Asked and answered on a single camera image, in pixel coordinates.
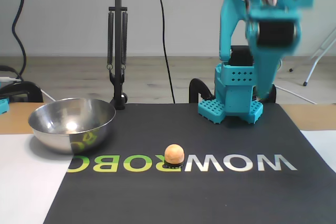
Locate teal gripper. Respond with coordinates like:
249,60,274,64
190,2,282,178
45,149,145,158
245,7,304,101

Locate orange ball with black base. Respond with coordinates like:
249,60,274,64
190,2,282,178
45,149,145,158
164,144,185,169

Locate round metal bowl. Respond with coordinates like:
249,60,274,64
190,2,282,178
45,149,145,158
27,97,117,156

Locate white metal rack legs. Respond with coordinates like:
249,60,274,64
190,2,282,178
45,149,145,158
288,26,336,87

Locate white paper sheet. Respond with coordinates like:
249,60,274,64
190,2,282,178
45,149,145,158
0,133,73,224
300,129,336,174

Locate black WOWROBO mat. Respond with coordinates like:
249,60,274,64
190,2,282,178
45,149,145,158
43,102,336,224

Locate teal printed part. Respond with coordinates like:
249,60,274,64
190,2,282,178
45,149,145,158
0,97,11,115

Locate thin black cable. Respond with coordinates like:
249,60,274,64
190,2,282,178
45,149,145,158
154,0,176,104

